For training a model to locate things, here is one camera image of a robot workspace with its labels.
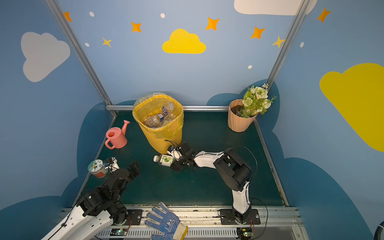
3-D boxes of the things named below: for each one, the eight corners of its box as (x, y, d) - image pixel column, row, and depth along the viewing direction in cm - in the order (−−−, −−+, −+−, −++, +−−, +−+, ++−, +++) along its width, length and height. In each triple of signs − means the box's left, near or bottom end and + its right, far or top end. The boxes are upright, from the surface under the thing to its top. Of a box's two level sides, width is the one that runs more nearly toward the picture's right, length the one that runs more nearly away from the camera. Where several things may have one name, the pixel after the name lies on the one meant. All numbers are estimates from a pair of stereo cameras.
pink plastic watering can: (109, 151, 101) (101, 141, 92) (118, 131, 112) (112, 120, 103) (125, 151, 101) (118, 141, 92) (132, 131, 112) (127, 120, 103)
